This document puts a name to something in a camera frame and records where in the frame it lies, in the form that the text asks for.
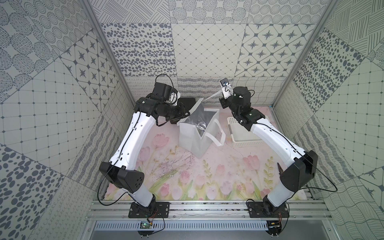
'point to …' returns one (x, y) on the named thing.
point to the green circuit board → (144, 225)
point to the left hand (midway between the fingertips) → (187, 111)
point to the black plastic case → (188, 102)
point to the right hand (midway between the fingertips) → (226, 91)
